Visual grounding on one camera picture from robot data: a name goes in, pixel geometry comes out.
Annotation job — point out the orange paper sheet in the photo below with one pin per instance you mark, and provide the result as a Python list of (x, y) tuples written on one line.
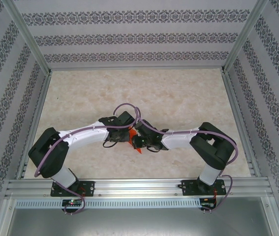
[(139, 150)]

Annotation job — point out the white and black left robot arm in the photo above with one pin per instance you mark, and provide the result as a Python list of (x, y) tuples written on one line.
[(87, 135)]

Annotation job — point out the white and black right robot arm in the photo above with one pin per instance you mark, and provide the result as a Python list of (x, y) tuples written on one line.
[(178, 141)]

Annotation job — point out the grey metal tray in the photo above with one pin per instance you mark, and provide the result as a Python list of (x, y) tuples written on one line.
[(139, 223)]

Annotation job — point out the aluminium mounting rail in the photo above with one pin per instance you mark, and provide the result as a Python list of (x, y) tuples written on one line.
[(139, 185)]

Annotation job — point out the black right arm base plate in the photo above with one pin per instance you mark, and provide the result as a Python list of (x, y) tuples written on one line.
[(187, 188)]

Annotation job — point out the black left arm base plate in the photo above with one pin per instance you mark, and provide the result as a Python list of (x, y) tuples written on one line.
[(88, 188)]

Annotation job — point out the aluminium frame cross bar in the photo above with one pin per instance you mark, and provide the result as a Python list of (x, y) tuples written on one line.
[(136, 68)]

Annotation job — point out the aluminium table side rail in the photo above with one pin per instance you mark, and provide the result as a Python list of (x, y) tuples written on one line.
[(36, 118), (238, 118)]

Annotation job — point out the aluminium upright frame post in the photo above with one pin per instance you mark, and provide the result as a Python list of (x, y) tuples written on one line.
[(246, 34), (26, 37)]

